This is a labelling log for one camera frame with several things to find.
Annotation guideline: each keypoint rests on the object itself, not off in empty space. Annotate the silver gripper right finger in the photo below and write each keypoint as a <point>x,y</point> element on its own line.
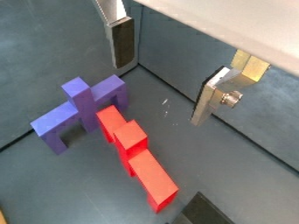
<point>220,88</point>

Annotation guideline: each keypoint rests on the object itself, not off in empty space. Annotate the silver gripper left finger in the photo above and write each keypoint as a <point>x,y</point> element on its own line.
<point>119,29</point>

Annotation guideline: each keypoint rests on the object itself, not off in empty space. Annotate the purple three-legged block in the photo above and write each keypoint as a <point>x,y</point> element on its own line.
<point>79,109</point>

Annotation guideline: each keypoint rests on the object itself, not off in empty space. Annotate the red three-legged block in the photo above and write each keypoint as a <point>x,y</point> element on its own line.
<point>131,141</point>

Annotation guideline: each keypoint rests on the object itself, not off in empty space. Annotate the black angle bracket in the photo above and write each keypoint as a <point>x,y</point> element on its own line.
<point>200,211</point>

